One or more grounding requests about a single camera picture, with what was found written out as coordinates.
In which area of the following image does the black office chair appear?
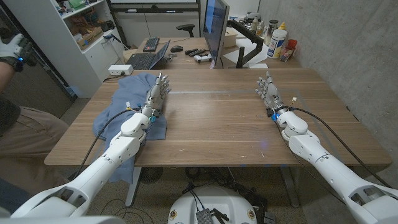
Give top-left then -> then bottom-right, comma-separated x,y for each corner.
175,24 -> 197,39

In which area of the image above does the black wrist band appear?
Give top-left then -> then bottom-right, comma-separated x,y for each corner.
0,56 -> 24,73

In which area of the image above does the black keyboard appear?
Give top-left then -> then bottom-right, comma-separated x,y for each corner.
142,36 -> 160,52

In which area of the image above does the white wipes canister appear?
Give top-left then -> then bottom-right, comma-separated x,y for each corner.
267,29 -> 288,60

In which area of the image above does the person in beige trousers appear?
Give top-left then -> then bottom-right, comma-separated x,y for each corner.
0,95 -> 71,215

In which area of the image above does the white table leg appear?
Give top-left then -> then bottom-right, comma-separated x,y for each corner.
124,166 -> 142,208

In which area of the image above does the white game controller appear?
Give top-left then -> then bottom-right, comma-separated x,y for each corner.
193,53 -> 213,64

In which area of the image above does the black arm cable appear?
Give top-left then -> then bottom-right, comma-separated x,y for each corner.
73,107 -> 142,181
290,106 -> 393,189

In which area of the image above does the cardboard box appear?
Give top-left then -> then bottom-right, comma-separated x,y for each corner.
76,26 -> 104,51

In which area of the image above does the dark lidded jar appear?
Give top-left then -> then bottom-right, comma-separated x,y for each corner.
264,19 -> 279,46

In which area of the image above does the red cup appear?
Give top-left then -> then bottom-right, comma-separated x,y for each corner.
286,39 -> 299,57

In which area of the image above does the clear glass cup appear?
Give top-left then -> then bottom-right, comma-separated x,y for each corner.
279,46 -> 295,62

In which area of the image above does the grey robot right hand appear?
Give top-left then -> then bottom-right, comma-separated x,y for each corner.
254,71 -> 289,117

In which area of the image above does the white shelf cabinet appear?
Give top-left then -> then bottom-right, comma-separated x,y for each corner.
1,0 -> 126,99

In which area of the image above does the grey table leg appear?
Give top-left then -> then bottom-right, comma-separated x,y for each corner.
278,166 -> 301,208

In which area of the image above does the white power strip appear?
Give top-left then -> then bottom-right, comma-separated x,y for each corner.
108,64 -> 134,77

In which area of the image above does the grey heatsink box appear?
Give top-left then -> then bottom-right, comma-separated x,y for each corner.
195,208 -> 216,224

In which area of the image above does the wooden desk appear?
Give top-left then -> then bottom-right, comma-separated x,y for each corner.
123,36 -> 302,70

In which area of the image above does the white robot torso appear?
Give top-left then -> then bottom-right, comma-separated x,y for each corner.
167,185 -> 259,224

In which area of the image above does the black floor fan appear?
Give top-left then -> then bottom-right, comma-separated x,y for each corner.
139,167 -> 164,185

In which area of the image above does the person's white gloved hand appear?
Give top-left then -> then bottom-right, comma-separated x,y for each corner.
0,33 -> 34,62

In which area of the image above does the white paper sheet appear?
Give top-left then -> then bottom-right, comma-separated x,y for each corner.
222,37 -> 271,67

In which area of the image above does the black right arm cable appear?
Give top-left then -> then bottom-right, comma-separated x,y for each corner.
290,106 -> 393,189

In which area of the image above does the black laptop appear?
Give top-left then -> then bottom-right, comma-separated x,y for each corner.
126,39 -> 171,71

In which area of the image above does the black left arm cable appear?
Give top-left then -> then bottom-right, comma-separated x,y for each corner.
73,107 -> 142,181

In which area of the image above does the light wooden box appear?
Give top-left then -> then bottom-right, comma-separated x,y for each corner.
223,27 -> 238,49

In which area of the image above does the whiteboard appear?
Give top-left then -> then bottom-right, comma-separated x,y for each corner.
108,0 -> 200,14

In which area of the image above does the blue hoodie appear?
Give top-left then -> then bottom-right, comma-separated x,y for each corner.
92,72 -> 169,184

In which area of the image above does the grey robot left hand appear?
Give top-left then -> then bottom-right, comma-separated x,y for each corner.
141,71 -> 172,119

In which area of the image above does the person's forearm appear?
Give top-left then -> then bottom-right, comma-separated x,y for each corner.
0,62 -> 16,94

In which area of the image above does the black computer monitor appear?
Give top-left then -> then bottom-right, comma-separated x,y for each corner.
202,0 -> 231,67

